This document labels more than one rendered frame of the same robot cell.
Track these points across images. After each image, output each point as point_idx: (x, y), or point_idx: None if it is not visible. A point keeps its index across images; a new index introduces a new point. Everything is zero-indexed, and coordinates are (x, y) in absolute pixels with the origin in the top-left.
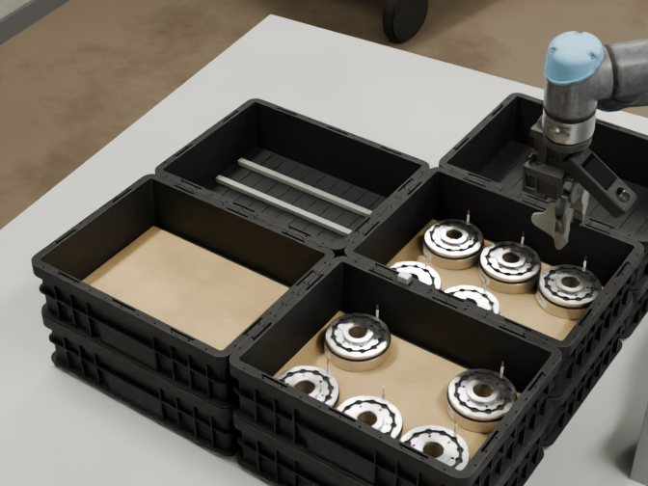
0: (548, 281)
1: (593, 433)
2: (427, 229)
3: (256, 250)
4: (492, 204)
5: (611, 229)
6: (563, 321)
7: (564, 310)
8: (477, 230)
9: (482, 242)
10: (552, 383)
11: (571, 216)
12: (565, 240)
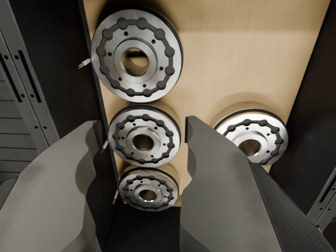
0: (150, 89)
1: None
2: (155, 210)
3: None
4: (96, 198)
5: (6, 52)
6: (186, 37)
7: (181, 43)
8: (124, 181)
9: (137, 172)
10: None
11: (198, 196)
12: (211, 127)
